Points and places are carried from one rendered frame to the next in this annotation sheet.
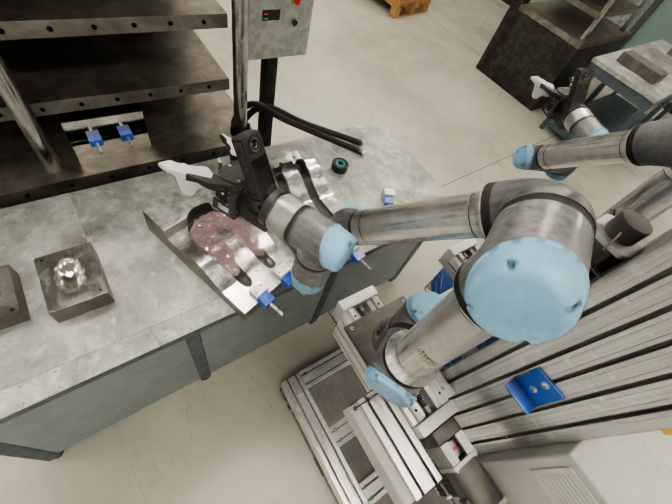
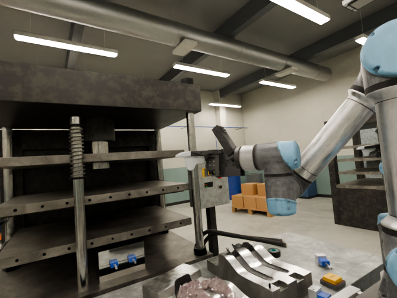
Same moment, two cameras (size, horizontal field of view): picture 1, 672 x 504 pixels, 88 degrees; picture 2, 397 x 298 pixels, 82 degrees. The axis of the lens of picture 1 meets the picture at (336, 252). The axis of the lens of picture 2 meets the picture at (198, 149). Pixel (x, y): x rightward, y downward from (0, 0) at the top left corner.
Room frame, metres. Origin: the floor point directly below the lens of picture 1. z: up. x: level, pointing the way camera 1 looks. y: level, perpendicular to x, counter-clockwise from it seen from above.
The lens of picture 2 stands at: (-0.29, 0.01, 1.44)
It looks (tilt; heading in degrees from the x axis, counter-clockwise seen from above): 3 degrees up; 21
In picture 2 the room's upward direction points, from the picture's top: 5 degrees counter-clockwise
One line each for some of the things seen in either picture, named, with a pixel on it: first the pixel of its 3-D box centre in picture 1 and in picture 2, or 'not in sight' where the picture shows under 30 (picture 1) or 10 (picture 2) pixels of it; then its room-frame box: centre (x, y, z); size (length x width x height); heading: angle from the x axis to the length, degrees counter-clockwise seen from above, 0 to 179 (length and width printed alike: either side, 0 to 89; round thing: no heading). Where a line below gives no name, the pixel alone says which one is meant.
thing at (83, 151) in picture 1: (92, 98); (114, 249); (1.03, 1.19, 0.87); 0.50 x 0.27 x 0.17; 51
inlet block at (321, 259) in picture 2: (388, 203); (325, 262); (1.16, -0.14, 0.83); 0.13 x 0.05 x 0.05; 18
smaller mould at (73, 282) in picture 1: (75, 280); not in sight; (0.32, 0.71, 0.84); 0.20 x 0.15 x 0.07; 51
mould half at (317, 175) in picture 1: (299, 196); (252, 266); (0.96, 0.22, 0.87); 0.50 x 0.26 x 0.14; 51
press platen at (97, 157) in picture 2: not in sight; (99, 159); (1.08, 1.33, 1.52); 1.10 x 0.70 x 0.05; 141
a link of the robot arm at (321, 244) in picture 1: (321, 240); (277, 156); (0.37, 0.03, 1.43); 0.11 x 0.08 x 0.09; 76
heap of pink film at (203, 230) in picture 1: (225, 236); (205, 291); (0.63, 0.38, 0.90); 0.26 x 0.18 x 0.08; 69
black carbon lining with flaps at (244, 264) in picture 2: (300, 191); (252, 258); (0.94, 0.22, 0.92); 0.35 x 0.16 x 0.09; 51
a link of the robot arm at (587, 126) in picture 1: (590, 138); not in sight; (1.11, -0.59, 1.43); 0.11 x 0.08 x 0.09; 24
